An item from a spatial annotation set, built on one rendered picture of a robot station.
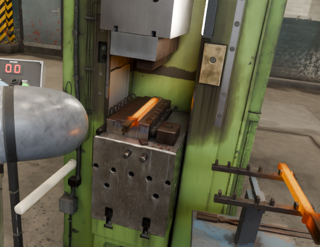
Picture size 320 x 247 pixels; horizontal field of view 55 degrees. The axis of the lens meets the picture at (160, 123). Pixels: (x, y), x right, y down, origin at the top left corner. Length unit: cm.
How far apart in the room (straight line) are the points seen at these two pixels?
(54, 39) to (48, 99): 750
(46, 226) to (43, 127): 190
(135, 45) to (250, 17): 47
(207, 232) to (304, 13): 660
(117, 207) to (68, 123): 107
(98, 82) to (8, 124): 111
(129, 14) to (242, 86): 56
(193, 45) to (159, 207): 86
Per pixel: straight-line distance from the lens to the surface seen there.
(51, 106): 49
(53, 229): 232
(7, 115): 47
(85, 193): 185
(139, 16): 128
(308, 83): 778
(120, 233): 163
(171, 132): 134
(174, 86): 178
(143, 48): 129
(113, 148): 139
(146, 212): 150
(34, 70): 147
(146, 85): 182
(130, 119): 135
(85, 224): 198
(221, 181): 157
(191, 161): 153
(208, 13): 133
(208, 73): 136
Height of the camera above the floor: 150
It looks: 21 degrees down
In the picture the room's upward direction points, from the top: 7 degrees clockwise
